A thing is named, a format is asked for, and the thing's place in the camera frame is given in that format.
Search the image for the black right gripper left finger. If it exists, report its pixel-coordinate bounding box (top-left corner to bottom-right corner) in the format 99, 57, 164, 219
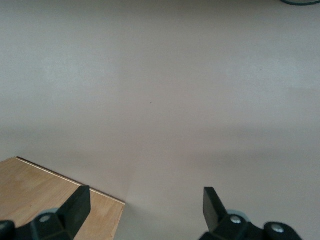
0, 185, 91, 240

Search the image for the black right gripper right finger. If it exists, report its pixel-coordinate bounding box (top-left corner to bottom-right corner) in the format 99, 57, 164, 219
198, 186, 302, 240

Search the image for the light wooden board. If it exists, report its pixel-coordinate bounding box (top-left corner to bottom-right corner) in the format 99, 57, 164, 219
0, 156, 126, 240

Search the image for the brown table mat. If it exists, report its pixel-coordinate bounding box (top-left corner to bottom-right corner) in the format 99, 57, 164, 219
0, 0, 320, 240

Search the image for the dark looped cable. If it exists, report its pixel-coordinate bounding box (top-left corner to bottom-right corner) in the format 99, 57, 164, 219
278, 0, 318, 7

